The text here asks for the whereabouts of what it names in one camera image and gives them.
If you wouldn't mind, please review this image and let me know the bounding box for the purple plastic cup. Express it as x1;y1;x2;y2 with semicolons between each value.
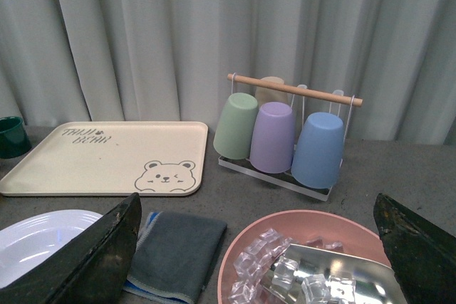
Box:
249;102;296;174

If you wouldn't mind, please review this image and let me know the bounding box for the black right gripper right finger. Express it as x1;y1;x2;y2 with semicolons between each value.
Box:
373;193;455;303

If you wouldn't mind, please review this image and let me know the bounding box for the metal ice scoop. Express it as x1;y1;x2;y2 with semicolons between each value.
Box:
260;243;406;303

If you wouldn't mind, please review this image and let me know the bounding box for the clear fake ice cube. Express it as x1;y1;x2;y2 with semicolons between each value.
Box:
228;281;257;304
301;274;331;304
233;251;266;281
272;256;299;290

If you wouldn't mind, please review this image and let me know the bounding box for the beige plastic cup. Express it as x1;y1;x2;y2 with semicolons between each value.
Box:
254;76;289;108

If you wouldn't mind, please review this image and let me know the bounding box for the white cup rack wooden handle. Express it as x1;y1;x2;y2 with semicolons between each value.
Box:
217;73;365;202

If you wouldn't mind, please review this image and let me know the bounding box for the pink plastic bowl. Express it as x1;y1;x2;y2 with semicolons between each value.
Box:
217;209;390;303

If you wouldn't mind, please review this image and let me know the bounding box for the grey curtain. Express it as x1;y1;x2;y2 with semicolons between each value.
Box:
1;0;455;145

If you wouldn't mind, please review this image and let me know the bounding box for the blue plastic cup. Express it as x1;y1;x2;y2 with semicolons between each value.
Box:
291;112;344;189

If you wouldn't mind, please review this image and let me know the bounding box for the white round plate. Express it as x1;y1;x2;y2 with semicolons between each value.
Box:
1;209;102;288

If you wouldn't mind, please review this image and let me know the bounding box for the dark green mug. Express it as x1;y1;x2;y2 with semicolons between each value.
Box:
0;116;31;159

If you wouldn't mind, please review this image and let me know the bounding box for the green plastic cup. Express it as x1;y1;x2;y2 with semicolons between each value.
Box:
213;93;259;159

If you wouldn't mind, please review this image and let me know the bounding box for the cream bear serving tray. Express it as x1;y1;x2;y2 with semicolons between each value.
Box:
1;121;208;196

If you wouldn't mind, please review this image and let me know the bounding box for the grey folded cloth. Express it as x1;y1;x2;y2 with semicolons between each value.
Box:
123;211;227;303

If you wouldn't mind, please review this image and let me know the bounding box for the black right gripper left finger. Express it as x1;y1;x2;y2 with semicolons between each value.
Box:
1;193;142;303

